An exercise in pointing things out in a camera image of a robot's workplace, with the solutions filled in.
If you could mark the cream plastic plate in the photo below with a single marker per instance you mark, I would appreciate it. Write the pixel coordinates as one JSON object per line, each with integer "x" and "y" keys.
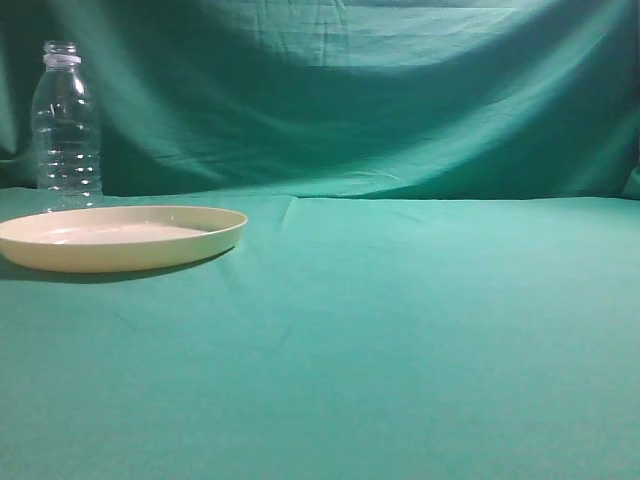
{"x": 120, "y": 239}

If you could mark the clear plastic bottle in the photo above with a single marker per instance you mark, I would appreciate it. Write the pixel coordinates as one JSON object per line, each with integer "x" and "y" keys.
{"x": 66, "y": 132}

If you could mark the green cloth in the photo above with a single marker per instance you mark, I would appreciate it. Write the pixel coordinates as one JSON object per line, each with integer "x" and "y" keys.
{"x": 439, "y": 278}

